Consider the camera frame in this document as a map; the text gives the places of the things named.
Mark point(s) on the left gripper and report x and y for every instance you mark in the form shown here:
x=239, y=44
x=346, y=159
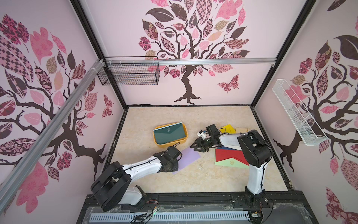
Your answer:
x=175, y=168

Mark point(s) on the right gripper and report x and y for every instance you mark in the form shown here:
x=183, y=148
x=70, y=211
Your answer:
x=203, y=143

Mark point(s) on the yellow plastic storage box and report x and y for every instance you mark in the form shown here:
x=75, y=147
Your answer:
x=170, y=141

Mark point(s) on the red envelope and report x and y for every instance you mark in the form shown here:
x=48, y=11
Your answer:
x=222, y=154

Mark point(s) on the purple envelope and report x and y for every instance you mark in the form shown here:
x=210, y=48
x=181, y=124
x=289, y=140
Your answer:
x=189, y=156

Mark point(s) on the dark green envelope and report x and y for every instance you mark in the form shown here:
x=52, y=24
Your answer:
x=169, y=133

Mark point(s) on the light green envelope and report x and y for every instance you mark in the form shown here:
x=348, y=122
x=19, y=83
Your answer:
x=232, y=162

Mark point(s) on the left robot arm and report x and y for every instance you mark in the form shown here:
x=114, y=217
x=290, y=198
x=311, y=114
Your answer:
x=113, y=186

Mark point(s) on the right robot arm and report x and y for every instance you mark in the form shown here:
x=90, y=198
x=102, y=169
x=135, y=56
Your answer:
x=248, y=148

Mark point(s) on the yellow envelope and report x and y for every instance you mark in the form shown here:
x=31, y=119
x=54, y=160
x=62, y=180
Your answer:
x=227, y=129

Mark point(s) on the white envelope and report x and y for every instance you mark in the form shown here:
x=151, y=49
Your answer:
x=230, y=141

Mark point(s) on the beige envelope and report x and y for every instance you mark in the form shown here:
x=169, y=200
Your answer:
x=241, y=130

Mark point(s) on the white cable duct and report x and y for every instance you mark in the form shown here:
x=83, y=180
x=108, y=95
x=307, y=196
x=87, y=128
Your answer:
x=170, y=216

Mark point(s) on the black wire basket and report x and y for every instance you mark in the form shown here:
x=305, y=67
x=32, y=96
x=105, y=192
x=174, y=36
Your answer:
x=136, y=70

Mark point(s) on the white wire shelf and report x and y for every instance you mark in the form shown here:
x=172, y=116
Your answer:
x=291, y=98

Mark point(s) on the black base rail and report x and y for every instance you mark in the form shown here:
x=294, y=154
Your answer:
x=278, y=207

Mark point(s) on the aluminium rail back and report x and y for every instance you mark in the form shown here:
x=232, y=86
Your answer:
x=196, y=61

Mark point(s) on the aluminium rail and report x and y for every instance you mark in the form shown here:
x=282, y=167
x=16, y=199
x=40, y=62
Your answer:
x=196, y=61
x=28, y=161

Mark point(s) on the aluminium rail left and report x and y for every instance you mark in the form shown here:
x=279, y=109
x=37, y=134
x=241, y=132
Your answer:
x=28, y=161

